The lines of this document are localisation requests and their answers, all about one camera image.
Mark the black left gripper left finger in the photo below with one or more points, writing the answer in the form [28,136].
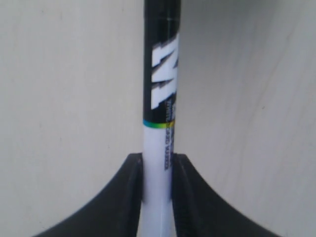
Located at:
[114,212]

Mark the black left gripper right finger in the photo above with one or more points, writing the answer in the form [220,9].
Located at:
[200,212]

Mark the black and white whiteboard marker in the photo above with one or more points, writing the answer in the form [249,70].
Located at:
[160,74]

